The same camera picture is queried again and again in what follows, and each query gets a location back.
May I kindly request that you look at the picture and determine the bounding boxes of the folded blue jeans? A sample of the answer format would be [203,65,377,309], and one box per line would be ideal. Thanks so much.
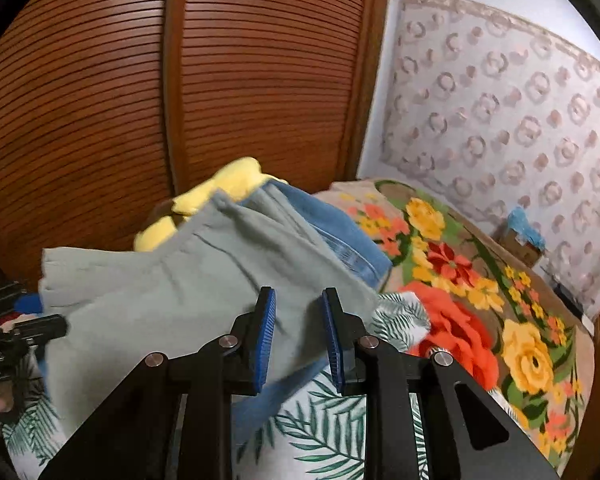
[224,183,390,444]

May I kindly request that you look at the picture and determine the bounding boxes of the floral blanket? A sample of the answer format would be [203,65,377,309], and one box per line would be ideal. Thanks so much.
[317,180,594,474]

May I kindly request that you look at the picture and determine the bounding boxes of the palm leaf bed sheet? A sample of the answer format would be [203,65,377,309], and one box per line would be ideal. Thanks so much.
[0,288,434,480]

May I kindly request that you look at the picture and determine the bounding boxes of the brown louvered wardrobe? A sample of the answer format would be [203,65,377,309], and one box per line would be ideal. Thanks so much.
[0,0,388,287]

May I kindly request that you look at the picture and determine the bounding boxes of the grey sweat pants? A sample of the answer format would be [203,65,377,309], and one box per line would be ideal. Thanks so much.
[36,186,382,438]

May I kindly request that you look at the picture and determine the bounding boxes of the yellow plush toy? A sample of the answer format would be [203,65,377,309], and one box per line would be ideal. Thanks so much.
[133,157,285,252]

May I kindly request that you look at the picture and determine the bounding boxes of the cardboard box with blue cloth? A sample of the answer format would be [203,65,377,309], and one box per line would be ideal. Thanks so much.
[496,206,546,268]

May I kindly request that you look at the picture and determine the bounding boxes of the circle patterned curtain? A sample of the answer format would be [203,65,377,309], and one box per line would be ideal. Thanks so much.
[381,0,600,316]

